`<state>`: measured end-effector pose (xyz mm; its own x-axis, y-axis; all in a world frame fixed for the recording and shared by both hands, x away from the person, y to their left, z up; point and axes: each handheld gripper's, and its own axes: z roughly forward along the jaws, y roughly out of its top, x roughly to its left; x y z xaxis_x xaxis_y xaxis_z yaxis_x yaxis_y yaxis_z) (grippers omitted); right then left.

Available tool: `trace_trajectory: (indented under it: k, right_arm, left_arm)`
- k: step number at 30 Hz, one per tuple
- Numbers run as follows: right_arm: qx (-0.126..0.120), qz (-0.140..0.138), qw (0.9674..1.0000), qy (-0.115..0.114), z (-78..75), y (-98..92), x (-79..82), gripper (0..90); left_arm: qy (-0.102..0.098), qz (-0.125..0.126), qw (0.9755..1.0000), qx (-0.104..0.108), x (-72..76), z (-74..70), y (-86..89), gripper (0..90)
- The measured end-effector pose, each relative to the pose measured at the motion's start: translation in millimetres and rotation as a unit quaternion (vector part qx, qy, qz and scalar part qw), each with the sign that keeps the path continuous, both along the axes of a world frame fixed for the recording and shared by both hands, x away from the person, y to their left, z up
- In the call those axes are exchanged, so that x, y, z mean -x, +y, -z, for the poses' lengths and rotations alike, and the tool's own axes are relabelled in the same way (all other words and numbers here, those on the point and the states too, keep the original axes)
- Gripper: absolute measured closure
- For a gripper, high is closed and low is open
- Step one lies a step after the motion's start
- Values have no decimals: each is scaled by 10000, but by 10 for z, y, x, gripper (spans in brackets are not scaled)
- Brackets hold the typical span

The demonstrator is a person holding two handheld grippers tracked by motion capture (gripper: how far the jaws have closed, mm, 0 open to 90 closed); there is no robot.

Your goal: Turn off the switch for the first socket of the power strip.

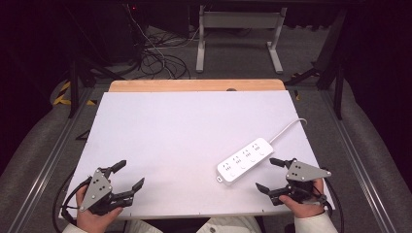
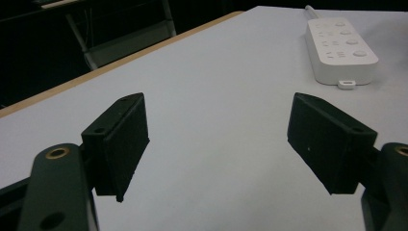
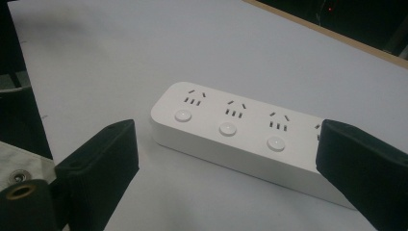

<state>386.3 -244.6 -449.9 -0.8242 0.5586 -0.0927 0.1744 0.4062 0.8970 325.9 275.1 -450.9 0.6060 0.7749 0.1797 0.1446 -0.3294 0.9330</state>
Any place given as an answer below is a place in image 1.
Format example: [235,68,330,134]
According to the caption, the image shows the black equipment box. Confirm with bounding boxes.
[95,2,145,64]

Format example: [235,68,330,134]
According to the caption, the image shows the wooden table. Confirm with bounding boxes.
[108,79,287,93]

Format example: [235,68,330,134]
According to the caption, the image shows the white power strip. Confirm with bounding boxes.
[216,137,275,186]

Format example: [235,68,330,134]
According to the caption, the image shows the person's left hand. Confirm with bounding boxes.
[75,184,124,233]

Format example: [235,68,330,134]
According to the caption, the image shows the white metal stand frame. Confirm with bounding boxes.
[194,4,289,75]

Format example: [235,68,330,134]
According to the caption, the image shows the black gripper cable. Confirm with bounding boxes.
[319,177,345,233]
[51,175,93,233]

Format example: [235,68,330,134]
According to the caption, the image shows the white board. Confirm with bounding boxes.
[58,90,335,220]

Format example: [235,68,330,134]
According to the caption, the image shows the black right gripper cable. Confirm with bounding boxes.
[319,177,345,233]

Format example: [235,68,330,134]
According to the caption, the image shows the black metal stand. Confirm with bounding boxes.
[284,9,348,121]
[65,52,128,119]

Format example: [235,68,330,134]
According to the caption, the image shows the bundle of floor cables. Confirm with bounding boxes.
[125,3,202,81]

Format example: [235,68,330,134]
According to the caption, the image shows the yellow black hazard tape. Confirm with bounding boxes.
[52,80,98,108]

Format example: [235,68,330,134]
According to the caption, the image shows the person's right hand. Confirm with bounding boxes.
[278,178,326,219]

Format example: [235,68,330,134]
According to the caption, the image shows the white power strip cable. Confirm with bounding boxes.
[268,117,308,146]

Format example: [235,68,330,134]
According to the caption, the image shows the metal floor rail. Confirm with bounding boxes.
[318,87,398,233]
[7,86,95,233]

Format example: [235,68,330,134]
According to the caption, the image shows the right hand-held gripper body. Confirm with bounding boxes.
[269,157,332,207]

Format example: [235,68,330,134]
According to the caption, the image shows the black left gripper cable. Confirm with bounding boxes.
[51,175,93,233]

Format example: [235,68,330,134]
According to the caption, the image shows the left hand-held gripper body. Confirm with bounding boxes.
[79,166,135,216]

